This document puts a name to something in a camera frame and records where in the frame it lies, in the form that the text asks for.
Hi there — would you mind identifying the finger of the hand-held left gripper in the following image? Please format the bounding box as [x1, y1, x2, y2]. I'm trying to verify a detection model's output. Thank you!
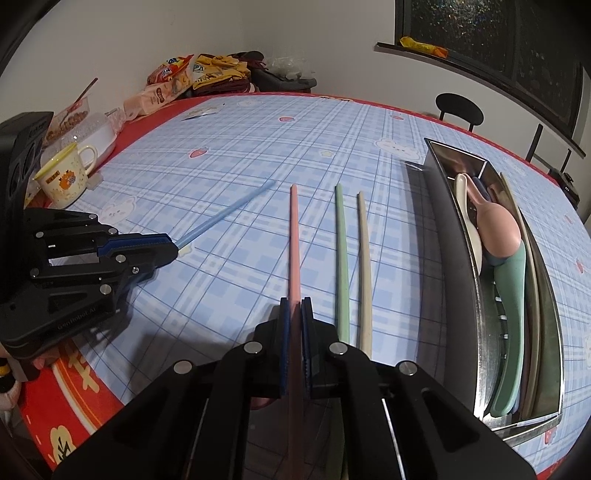
[28, 208, 172, 258]
[31, 240, 180, 297]

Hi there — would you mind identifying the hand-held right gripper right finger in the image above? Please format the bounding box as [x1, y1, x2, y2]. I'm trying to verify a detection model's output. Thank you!
[301, 298, 539, 480]

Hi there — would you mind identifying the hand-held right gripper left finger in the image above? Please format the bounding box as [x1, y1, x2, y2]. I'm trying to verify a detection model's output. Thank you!
[51, 298, 291, 480]

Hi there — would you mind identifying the blue chopstick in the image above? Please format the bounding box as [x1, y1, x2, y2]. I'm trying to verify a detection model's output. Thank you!
[177, 180, 277, 247]

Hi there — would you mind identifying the green chopstick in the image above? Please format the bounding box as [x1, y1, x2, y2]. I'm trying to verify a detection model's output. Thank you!
[333, 183, 352, 344]

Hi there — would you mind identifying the pink chopstick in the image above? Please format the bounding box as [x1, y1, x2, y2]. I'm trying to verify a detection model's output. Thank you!
[287, 184, 306, 480]

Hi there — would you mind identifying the metal utensil tray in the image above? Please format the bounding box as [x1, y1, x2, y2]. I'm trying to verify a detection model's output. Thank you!
[405, 137, 565, 446]

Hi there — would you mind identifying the cream spoon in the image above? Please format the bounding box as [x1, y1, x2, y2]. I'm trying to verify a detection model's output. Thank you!
[454, 173, 485, 273]

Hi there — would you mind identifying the green spoon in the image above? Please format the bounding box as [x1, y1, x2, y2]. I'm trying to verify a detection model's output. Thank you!
[489, 244, 527, 416]

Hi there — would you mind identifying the pink spoon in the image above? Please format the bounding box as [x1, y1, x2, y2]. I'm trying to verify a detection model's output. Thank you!
[475, 182, 522, 258]

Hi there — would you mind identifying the yellow cup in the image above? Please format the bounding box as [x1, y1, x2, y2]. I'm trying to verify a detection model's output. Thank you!
[33, 142, 99, 209]

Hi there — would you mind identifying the white plastic container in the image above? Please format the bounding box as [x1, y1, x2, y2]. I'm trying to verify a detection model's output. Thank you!
[69, 108, 126, 167]

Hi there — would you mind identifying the peach snack bag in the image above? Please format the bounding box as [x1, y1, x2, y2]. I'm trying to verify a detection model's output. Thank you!
[124, 76, 192, 121]

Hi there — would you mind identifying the thin red stick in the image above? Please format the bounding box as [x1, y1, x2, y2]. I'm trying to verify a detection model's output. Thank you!
[73, 78, 99, 106]

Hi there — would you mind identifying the blue plaid tablecloth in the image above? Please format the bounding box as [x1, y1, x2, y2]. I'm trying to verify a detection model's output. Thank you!
[69, 95, 591, 480]

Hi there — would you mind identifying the orange snack bag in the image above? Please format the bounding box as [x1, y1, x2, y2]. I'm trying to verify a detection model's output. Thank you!
[147, 54, 195, 86]

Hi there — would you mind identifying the maroon garment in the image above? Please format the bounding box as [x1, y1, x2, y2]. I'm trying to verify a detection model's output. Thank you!
[203, 51, 266, 95]

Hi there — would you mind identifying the yellow garment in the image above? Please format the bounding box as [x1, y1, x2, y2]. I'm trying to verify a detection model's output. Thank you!
[191, 53, 250, 90]

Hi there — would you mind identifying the clear plastic bag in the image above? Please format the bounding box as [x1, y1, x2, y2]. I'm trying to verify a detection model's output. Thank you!
[268, 56, 315, 81]

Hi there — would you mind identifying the black round stool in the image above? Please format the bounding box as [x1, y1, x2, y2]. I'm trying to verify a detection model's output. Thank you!
[435, 92, 484, 132]

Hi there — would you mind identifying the black metal rack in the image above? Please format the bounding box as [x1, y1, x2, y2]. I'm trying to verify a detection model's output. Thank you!
[525, 124, 573, 174]

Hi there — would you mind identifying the yellow snack packet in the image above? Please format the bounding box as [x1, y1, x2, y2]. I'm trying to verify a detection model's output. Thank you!
[399, 36, 450, 58]

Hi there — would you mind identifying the black windowsill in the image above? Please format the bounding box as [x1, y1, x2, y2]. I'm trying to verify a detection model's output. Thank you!
[376, 41, 586, 158]

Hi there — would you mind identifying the dark window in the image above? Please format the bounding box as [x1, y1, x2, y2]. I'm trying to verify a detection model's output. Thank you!
[394, 0, 591, 158]

